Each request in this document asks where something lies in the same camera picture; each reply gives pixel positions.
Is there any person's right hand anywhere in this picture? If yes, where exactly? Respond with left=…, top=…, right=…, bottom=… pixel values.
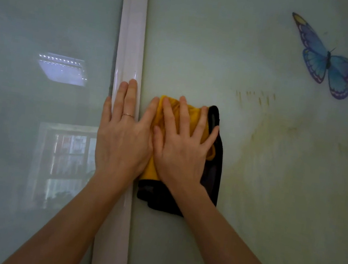
left=145, top=93, right=223, bottom=196

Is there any person's left hand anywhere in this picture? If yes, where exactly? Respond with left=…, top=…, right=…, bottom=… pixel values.
left=91, top=76, right=163, bottom=187

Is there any yellow and black cleaning cloth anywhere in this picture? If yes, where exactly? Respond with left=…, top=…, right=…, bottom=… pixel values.
left=134, top=94, right=232, bottom=221

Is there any person's right forearm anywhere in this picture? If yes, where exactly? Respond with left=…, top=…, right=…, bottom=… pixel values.
left=158, top=180, right=311, bottom=264

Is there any person's left forearm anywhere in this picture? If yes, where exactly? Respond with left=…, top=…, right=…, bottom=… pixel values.
left=2, top=159, right=138, bottom=264

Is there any frosted glass door panel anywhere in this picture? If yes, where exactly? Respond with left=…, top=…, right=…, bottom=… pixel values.
left=109, top=0, right=348, bottom=264
left=0, top=0, right=129, bottom=264

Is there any blue butterfly sticker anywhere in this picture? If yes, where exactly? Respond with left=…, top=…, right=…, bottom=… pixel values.
left=281, top=12, right=348, bottom=101

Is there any white vertical door frame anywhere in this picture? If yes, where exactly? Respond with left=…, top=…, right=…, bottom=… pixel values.
left=85, top=0, right=166, bottom=264

